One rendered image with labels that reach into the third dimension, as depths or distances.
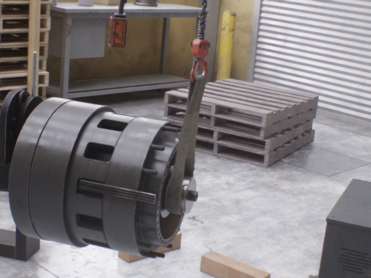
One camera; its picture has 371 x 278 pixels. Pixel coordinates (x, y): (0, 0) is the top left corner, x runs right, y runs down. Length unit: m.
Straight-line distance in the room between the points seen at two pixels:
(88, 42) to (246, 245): 3.57
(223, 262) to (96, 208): 1.54
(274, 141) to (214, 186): 0.94
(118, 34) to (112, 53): 5.94
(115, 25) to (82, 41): 4.82
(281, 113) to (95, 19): 2.31
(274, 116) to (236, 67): 3.25
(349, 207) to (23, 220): 1.23
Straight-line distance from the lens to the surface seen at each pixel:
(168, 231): 2.71
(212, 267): 3.91
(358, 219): 2.62
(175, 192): 2.53
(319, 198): 5.43
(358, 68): 8.09
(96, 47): 7.38
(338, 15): 8.21
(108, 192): 2.41
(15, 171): 2.55
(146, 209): 2.45
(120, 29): 2.44
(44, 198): 2.52
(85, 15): 7.14
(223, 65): 8.83
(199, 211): 4.85
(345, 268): 2.64
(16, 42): 6.10
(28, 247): 3.95
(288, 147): 6.41
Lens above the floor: 1.72
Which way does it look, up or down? 15 degrees down
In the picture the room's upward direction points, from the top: 5 degrees clockwise
